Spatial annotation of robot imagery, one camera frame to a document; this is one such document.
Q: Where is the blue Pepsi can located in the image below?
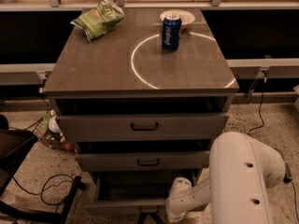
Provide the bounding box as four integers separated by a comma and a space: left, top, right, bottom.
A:
162, 13, 181, 51

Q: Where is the grey drawer cabinet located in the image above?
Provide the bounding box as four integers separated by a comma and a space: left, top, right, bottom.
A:
43, 7, 240, 185

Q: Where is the wire basket with items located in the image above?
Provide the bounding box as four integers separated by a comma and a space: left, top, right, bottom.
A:
34, 110, 76, 153

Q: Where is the green chip bag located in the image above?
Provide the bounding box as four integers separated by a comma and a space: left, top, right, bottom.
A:
71, 0, 125, 42

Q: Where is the black power adapter cable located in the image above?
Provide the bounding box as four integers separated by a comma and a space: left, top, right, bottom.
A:
248, 75, 299, 224

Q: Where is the grey drawer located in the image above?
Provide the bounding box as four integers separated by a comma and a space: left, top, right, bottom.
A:
85, 169, 201, 216
76, 151, 209, 172
57, 113, 228, 143

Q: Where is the black floor cable left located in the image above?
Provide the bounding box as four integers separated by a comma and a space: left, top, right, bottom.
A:
11, 174, 76, 214

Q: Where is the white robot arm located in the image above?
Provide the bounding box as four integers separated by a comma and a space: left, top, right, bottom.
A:
165, 132, 286, 224

